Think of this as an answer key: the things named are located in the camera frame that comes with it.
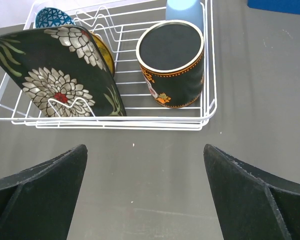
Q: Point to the yellow patterned round plate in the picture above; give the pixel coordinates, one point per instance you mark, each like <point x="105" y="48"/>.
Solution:
<point x="106" y="53"/>

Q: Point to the black floral square plate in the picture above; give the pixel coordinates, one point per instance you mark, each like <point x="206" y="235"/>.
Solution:
<point x="62" y="71"/>

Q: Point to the blue ring binder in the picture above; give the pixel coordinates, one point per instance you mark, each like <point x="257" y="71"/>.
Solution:
<point x="281" y="6"/>

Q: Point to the blue triangle pattern bowl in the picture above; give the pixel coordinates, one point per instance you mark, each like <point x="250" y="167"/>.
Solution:
<point x="52" y="17"/>

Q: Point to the white wire dish rack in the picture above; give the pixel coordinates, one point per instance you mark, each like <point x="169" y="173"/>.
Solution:
<point x="120" y="23"/>

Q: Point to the black decorated mug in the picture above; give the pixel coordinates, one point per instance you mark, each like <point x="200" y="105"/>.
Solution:
<point x="171" y="57"/>

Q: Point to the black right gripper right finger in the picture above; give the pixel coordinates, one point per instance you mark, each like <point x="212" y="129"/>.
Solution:
<point x="251" y="204"/>

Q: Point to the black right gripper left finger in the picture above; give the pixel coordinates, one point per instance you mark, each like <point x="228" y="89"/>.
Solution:
<point x="38" y="203"/>

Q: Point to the light blue cup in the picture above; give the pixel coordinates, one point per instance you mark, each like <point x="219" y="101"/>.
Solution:
<point x="185" y="10"/>

